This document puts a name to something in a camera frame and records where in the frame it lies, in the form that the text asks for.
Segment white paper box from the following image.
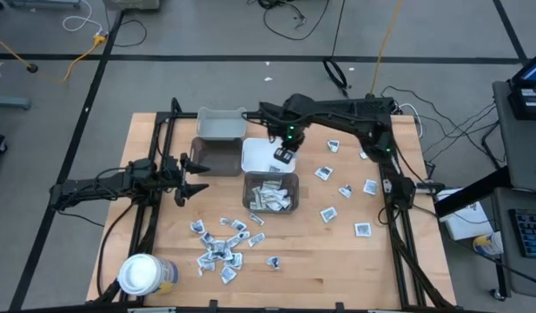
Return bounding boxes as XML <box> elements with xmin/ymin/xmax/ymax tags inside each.
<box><xmin>433</xmin><ymin>187</ymin><xmax>495</xmax><ymax>242</ymax></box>

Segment black aluminium frame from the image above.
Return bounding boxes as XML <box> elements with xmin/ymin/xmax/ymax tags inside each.
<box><xmin>87</xmin><ymin>97</ymin><xmax>458</xmax><ymax>313</ymax></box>

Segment black loose cables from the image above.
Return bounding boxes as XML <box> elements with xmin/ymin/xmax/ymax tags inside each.
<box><xmin>379</xmin><ymin>84</ymin><xmax>508</xmax><ymax>171</ymax></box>

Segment yellow hanging cable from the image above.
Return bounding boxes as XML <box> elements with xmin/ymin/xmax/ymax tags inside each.
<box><xmin>369</xmin><ymin>0</ymin><xmax>404</xmax><ymax>96</ymax></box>
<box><xmin>0</xmin><ymin>31</ymin><xmax>34</xmax><ymax>67</ymax></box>

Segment black floor cable loop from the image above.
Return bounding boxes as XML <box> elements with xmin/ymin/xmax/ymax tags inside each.
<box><xmin>105</xmin><ymin>0</ymin><xmax>148</xmax><ymax>49</ymax></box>

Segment white plastic bin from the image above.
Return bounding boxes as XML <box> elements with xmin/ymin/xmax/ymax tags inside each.
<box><xmin>240</xmin><ymin>137</ymin><xmax>296</xmax><ymax>174</ymax></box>

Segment black perforated metal bar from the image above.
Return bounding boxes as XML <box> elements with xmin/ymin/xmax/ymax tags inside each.
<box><xmin>319</xmin><ymin>97</ymin><xmax>396</xmax><ymax>115</ymax></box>

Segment black keyboard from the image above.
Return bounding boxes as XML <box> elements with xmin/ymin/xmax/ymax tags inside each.
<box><xmin>507</xmin><ymin>208</ymin><xmax>536</xmax><ymax>259</ymax></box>

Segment white floor cable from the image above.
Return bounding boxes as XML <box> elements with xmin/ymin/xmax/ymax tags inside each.
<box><xmin>61</xmin><ymin>0</ymin><xmax>104</xmax><ymax>37</ymax></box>

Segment small yellow-label wipes canister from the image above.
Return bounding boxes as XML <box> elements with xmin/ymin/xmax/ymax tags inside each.
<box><xmin>472</xmin><ymin>230</ymin><xmax>506</xmax><ymax>258</ymax></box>

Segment yellow extension cord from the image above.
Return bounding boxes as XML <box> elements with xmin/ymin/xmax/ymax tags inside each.
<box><xmin>35</xmin><ymin>34</ymin><xmax>108</xmax><ymax>84</ymax></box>

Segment black beam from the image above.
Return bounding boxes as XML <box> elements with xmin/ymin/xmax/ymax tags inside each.
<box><xmin>432</xmin><ymin>166</ymin><xmax>513</xmax><ymax>219</ymax></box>

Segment light grey plastic bin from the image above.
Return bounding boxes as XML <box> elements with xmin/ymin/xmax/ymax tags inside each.
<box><xmin>195</xmin><ymin>106</ymin><xmax>248</xmax><ymax>141</ymax></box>

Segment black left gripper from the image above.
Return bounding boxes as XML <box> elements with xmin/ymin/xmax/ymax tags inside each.
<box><xmin>162</xmin><ymin>152</ymin><xmax>211</xmax><ymax>208</ymax></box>

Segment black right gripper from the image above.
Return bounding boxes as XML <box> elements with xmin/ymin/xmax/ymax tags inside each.
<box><xmin>269</xmin><ymin>119</ymin><xmax>310</xmax><ymax>165</ymax></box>

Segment grey side table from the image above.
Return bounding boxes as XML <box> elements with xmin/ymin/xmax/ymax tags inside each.
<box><xmin>491</xmin><ymin>79</ymin><xmax>536</xmax><ymax>193</ymax></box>
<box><xmin>491</xmin><ymin>186</ymin><xmax>536</xmax><ymax>300</ymax></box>

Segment black cable bundle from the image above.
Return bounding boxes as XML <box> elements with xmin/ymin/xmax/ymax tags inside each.
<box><xmin>321</xmin><ymin>0</ymin><xmax>350</xmax><ymax>99</ymax></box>

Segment white-lidded wipes canister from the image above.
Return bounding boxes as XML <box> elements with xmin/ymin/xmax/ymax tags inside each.
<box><xmin>116</xmin><ymin>253</ymin><xmax>181</xmax><ymax>297</ymax></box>

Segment black laptop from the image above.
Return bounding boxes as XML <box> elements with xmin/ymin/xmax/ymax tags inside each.
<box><xmin>506</xmin><ymin>56</ymin><xmax>536</xmax><ymax>122</ymax></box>

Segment smoky translucent plastic bin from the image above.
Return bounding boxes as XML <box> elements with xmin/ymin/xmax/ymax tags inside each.
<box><xmin>242</xmin><ymin>171</ymin><xmax>301</xmax><ymax>215</ymax></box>
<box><xmin>189</xmin><ymin>137</ymin><xmax>244</xmax><ymax>177</ymax></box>

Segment grey table foot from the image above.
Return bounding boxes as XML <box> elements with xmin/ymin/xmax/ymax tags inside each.
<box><xmin>0</xmin><ymin>96</ymin><xmax>31</xmax><ymax>111</ymax></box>
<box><xmin>4</xmin><ymin>0</ymin><xmax>83</xmax><ymax>10</ymax></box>

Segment black floor cable tangle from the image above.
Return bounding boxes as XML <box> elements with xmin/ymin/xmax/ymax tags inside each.
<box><xmin>248</xmin><ymin>0</ymin><xmax>332</xmax><ymax>43</ymax></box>

